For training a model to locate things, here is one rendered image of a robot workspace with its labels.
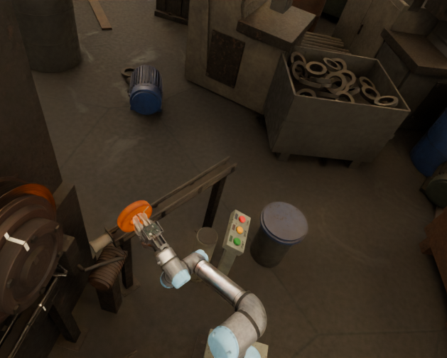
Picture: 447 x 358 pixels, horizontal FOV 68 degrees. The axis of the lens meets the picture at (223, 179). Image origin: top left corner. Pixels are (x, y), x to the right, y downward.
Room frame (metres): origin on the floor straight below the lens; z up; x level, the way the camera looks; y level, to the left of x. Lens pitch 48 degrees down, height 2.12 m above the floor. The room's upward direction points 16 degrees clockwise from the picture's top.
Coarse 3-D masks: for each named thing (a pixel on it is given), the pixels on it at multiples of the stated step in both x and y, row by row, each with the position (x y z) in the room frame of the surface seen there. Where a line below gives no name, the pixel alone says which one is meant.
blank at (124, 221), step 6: (132, 204) 0.75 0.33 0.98; (138, 204) 0.76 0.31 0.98; (144, 204) 0.77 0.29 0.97; (126, 210) 0.72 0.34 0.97; (132, 210) 0.72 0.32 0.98; (138, 210) 0.74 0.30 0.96; (144, 210) 0.76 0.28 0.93; (150, 210) 0.79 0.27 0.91; (120, 216) 0.70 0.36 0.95; (126, 216) 0.70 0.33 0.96; (132, 216) 0.72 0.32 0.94; (150, 216) 0.79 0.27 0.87; (120, 222) 0.68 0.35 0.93; (126, 222) 0.69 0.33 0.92; (132, 222) 0.73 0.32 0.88; (120, 228) 0.68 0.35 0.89; (126, 228) 0.69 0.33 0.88; (132, 228) 0.71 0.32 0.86
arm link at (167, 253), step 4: (168, 248) 0.63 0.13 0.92; (164, 252) 0.61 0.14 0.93; (168, 252) 0.61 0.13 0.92; (172, 252) 0.62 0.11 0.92; (156, 256) 0.59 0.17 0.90; (160, 256) 0.59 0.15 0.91; (164, 256) 0.59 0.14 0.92; (168, 256) 0.60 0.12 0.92; (172, 256) 0.60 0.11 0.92; (160, 260) 0.58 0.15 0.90; (164, 260) 0.58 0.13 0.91; (160, 264) 0.58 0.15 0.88
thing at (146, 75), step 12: (132, 72) 2.65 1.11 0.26; (144, 72) 2.58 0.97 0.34; (156, 72) 2.69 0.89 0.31; (132, 84) 2.48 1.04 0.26; (144, 84) 2.44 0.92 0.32; (156, 84) 2.52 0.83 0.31; (132, 96) 2.33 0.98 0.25; (144, 96) 2.34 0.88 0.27; (156, 96) 2.39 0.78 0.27; (132, 108) 2.32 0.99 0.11; (144, 108) 2.34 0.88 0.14; (156, 108) 2.38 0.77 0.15
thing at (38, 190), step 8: (0, 184) 0.48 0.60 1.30; (8, 184) 0.49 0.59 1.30; (16, 184) 0.51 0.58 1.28; (24, 184) 0.51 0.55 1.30; (32, 184) 0.53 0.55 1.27; (0, 192) 0.44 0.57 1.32; (8, 192) 0.45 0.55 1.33; (16, 192) 0.47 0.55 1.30; (24, 192) 0.49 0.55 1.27; (32, 192) 0.52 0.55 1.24; (40, 192) 0.54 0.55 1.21; (48, 192) 0.58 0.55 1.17; (0, 200) 0.42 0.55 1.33; (8, 200) 0.44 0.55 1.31; (48, 200) 0.57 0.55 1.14; (0, 208) 0.41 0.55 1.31
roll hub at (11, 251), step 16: (32, 224) 0.42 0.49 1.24; (48, 224) 0.45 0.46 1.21; (48, 240) 0.44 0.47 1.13; (0, 256) 0.31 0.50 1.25; (16, 256) 0.32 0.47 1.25; (32, 256) 0.36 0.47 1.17; (48, 256) 0.40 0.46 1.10; (0, 272) 0.27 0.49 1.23; (16, 272) 0.30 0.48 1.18; (32, 272) 0.33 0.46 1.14; (48, 272) 0.38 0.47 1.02; (0, 288) 0.24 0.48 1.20; (16, 288) 0.28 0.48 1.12; (32, 288) 0.31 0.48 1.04; (0, 304) 0.22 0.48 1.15; (16, 304) 0.25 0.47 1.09
